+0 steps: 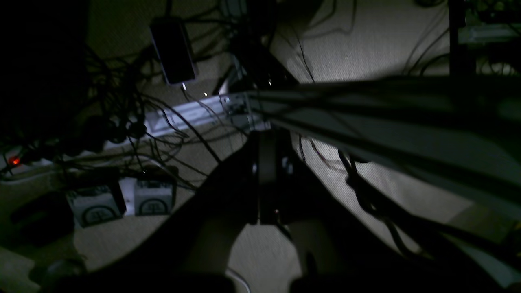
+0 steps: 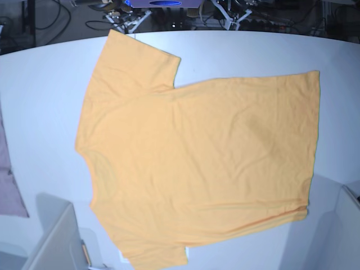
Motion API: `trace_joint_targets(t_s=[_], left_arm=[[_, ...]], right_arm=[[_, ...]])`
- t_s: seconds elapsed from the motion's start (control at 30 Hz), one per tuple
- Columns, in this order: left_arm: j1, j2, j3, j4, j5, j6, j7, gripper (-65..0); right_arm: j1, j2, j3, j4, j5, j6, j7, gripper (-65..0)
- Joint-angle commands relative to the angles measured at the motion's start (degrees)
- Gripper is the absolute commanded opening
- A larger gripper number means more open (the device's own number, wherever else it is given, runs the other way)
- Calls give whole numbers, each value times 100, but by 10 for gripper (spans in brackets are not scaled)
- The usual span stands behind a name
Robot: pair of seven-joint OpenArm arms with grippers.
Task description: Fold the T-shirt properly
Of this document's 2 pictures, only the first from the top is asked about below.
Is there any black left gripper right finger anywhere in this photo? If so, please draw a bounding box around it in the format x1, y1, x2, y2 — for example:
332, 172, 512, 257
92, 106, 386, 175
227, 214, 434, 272
277, 130, 481, 293

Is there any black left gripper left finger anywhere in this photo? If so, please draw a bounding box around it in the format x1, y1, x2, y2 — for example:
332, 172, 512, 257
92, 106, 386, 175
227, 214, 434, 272
53, 131, 261, 293

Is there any grey power adapter right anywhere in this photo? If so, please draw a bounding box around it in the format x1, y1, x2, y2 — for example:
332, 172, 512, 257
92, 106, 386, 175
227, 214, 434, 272
134, 172, 177, 216

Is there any grey power adapter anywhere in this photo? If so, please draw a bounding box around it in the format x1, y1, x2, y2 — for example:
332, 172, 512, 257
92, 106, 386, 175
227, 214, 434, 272
134, 172, 177, 216
65, 171, 127, 228

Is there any grey power adapter left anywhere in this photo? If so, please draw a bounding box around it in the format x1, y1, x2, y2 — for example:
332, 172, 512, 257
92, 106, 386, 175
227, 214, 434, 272
65, 171, 127, 228

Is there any white power strip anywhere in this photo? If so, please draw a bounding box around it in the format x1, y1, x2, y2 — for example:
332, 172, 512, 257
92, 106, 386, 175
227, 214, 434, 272
0, 144, 123, 184

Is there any black smartphone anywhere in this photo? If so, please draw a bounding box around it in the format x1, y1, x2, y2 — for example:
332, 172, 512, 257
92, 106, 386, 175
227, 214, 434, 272
149, 17, 197, 85

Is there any aluminium frame rail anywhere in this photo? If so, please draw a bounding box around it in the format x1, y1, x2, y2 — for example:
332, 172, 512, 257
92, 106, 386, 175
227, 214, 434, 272
104, 93, 269, 149

